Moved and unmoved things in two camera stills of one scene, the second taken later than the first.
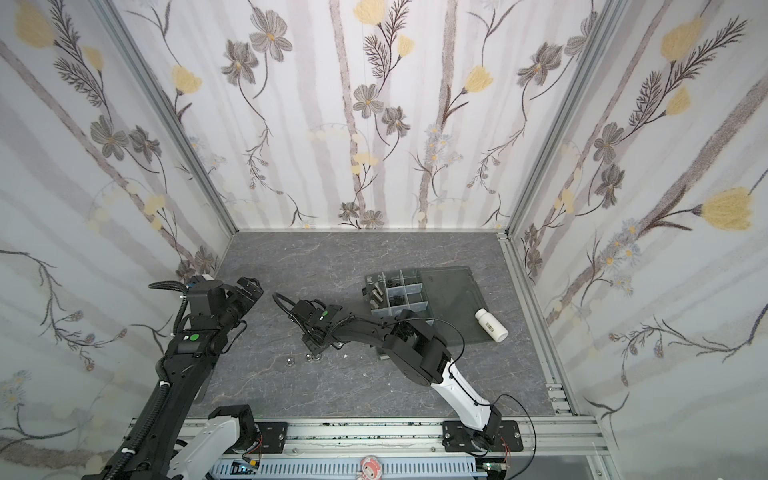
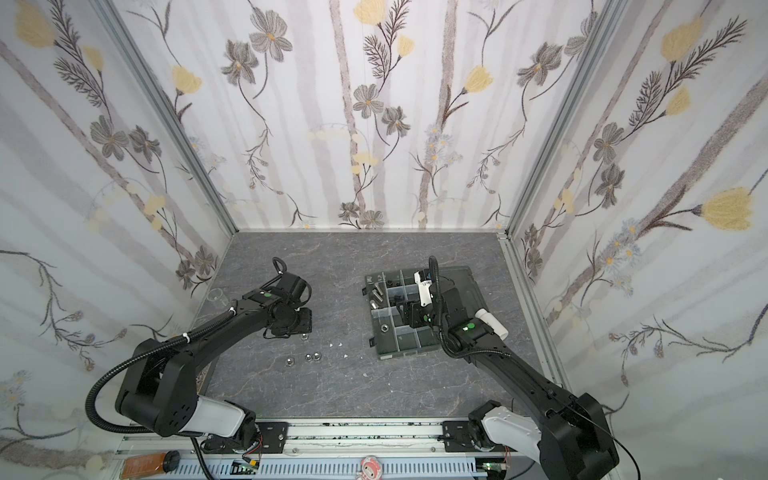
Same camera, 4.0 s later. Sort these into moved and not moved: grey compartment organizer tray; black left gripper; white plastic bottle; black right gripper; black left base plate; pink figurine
Moved: black right gripper; black left gripper
Not moved: white plastic bottle; pink figurine; grey compartment organizer tray; black left base plate
